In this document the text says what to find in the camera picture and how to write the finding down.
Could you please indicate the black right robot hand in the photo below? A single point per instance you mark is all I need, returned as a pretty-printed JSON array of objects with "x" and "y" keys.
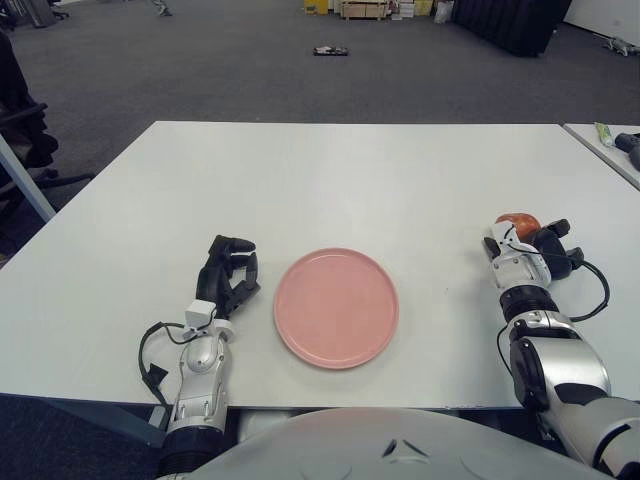
[{"x": 555, "y": 250}]

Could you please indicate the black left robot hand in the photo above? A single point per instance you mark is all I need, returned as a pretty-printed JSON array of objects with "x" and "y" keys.
[{"x": 220, "y": 285}]

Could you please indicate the red-orange apple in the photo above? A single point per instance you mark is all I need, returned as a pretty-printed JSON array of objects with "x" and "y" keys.
[{"x": 520, "y": 224}]

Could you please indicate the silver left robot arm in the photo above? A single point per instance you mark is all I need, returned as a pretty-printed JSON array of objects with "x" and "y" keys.
[{"x": 197, "y": 375}]

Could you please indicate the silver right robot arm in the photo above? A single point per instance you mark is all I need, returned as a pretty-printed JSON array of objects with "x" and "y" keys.
[{"x": 560, "y": 370}]

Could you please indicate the pink round plate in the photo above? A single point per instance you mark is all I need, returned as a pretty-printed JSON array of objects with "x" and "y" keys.
[{"x": 337, "y": 310}]

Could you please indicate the white side table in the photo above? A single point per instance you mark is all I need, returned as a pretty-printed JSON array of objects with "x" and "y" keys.
[{"x": 600, "y": 149}]

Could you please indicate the black handheld controller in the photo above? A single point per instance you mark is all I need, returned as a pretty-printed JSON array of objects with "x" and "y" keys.
[
  {"x": 629, "y": 141},
  {"x": 635, "y": 159}
]

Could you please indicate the green white tube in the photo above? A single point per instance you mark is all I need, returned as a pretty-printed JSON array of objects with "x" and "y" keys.
[{"x": 604, "y": 135}]

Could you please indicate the grey robot dog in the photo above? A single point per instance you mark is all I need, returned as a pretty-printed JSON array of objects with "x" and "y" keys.
[{"x": 620, "y": 47}]

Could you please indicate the light blue table leg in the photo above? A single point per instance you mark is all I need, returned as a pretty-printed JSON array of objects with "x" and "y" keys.
[{"x": 25, "y": 180}]

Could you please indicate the black curtain partition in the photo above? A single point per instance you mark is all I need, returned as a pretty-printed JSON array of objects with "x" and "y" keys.
[{"x": 510, "y": 25}]

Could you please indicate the grey robot torso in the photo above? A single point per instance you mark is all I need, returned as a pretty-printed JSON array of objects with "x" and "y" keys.
[{"x": 400, "y": 450}]

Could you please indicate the black office chair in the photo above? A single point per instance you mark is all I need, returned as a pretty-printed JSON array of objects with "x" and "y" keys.
[{"x": 22, "y": 130}]

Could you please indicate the small dark tray on floor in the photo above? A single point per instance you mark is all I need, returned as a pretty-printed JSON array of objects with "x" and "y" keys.
[{"x": 330, "y": 50}]

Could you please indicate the white plastic bag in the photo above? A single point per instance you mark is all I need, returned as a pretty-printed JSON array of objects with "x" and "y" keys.
[{"x": 443, "y": 12}]

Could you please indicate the stacked white boxes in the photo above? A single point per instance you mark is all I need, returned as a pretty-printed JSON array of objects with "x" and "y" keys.
[{"x": 411, "y": 9}]

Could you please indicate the walking person legs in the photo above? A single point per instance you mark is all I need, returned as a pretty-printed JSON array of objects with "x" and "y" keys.
[{"x": 161, "y": 7}]

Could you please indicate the yellow box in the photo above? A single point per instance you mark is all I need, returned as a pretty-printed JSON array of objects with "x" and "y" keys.
[{"x": 317, "y": 6}]

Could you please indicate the wooden pallet crate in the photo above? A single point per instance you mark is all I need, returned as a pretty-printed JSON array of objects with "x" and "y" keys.
[{"x": 365, "y": 10}]

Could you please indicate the blue-grey table frame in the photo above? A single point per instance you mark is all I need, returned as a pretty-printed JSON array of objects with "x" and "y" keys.
[{"x": 100, "y": 420}]

